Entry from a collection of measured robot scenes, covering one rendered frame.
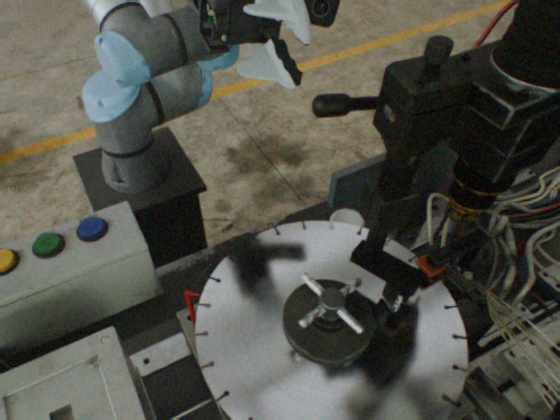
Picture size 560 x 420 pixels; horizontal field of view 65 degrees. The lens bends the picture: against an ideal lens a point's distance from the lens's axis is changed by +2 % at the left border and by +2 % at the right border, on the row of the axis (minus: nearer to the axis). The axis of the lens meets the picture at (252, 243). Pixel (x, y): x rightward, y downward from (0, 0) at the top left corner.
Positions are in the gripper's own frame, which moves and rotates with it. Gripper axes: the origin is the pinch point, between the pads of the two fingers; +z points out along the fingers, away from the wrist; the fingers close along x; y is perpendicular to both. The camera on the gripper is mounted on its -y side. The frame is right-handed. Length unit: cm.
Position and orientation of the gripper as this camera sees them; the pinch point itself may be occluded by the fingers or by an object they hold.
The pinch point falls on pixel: (304, 58)
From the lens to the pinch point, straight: 46.6
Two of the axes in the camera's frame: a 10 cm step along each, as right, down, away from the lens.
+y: -9.4, 1.5, -3.0
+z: 3.1, 7.4, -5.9
